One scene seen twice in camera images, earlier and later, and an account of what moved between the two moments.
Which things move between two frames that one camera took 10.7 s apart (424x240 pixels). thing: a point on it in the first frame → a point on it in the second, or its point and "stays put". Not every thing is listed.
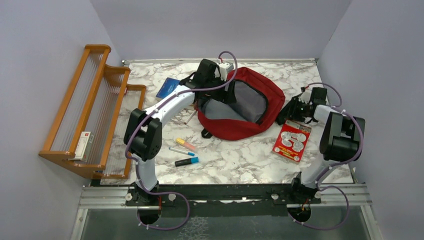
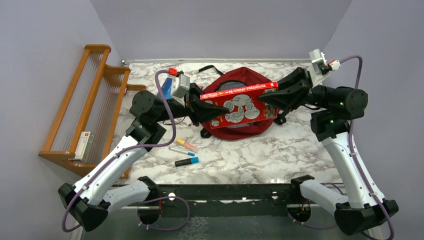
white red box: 84,146 stays put
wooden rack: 89,131 stays put
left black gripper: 227,97 → 197,109
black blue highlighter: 192,160 stays put
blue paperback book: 169,85 stays put
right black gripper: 289,113 → 292,96
